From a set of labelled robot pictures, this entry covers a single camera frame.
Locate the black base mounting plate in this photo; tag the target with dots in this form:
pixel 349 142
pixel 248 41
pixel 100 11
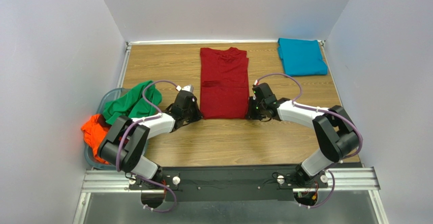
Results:
pixel 237 183

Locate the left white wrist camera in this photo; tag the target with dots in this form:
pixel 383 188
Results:
pixel 188 88

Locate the green t shirt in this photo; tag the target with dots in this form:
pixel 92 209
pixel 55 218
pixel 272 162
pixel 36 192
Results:
pixel 132 104

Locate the dark red t shirt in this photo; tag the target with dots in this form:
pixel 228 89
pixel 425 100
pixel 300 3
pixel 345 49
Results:
pixel 224 86

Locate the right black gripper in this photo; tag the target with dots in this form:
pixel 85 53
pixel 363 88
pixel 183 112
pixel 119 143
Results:
pixel 253 113

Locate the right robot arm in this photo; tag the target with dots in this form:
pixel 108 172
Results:
pixel 336 134

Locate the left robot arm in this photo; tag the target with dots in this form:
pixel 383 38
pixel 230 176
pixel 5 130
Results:
pixel 125 144

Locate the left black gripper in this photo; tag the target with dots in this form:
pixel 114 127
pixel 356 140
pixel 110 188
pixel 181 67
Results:
pixel 195 114

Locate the aluminium rail frame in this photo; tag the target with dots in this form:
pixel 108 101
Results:
pixel 111 181

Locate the orange t shirt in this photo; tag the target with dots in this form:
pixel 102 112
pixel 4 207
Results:
pixel 94 131

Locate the folded blue t shirt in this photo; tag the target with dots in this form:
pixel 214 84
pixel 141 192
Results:
pixel 301 57

